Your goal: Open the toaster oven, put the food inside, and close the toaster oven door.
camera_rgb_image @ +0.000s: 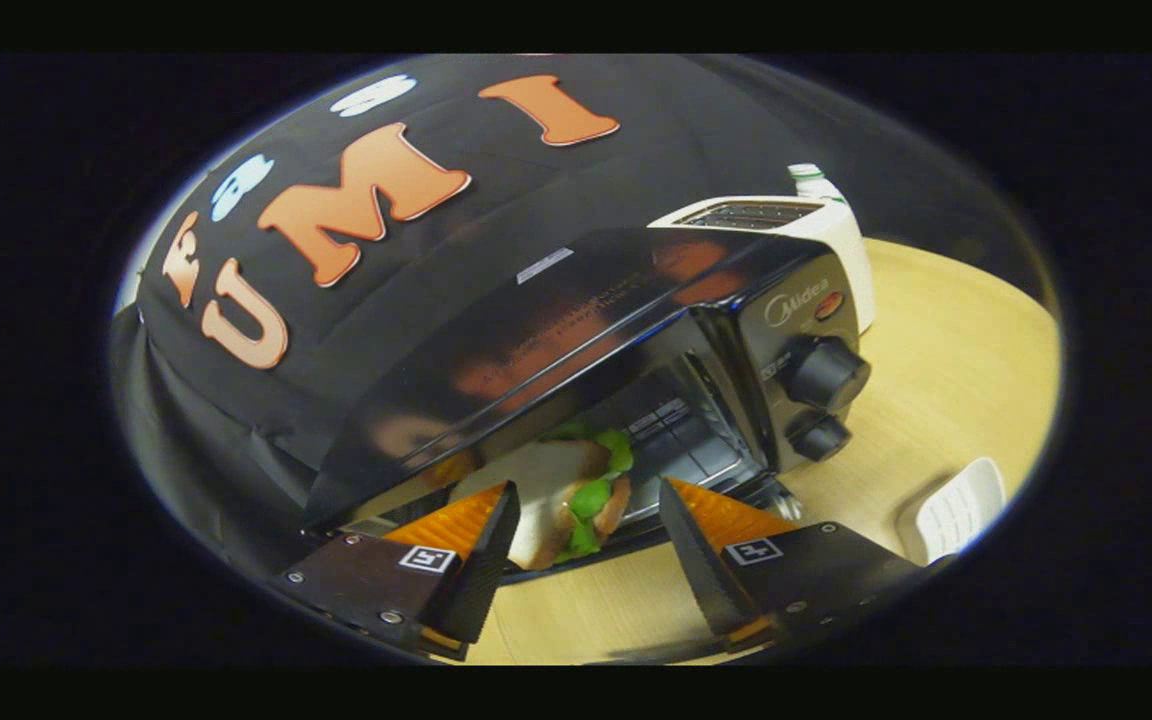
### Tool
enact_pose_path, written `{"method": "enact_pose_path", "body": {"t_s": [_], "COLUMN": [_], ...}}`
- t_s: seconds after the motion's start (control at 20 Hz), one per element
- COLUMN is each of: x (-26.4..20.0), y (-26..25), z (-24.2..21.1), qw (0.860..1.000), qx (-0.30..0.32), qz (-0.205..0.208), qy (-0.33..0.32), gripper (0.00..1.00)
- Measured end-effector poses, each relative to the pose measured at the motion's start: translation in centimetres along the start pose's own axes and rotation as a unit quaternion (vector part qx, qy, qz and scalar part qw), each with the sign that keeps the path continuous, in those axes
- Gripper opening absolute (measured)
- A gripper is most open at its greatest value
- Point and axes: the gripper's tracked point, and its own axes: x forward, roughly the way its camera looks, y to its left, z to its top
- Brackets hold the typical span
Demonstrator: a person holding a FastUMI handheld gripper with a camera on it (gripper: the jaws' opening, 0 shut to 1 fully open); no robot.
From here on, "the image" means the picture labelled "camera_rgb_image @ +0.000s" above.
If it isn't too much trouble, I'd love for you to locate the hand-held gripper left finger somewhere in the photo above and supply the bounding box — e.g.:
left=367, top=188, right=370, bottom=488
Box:
left=269, top=481, right=522, bottom=663

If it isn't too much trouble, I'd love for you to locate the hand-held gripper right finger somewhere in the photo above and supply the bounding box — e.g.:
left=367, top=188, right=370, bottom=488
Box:
left=658, top=477, right=927, bottom=653

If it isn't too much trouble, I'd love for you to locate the white bread lettuce sandwich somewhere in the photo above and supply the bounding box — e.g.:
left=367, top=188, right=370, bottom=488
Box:
left=456, top=425, right=637, bottom=571

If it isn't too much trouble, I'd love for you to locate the black toaster oven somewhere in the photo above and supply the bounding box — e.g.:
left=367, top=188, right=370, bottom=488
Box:
left=301, top=228, right=872, bottom=586

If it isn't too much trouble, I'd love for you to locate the white pop-up toaster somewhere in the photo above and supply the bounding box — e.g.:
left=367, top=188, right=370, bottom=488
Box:
left=648, top=196, right=877, bottom=336

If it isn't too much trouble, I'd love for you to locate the small white dish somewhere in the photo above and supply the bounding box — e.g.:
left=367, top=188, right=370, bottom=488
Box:
left=896, top=457, right=1009, bottom=568

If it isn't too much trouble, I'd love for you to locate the small white green bottle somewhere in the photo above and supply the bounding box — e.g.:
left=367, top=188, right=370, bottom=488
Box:
left=788, top=163, right=849, bottom=206

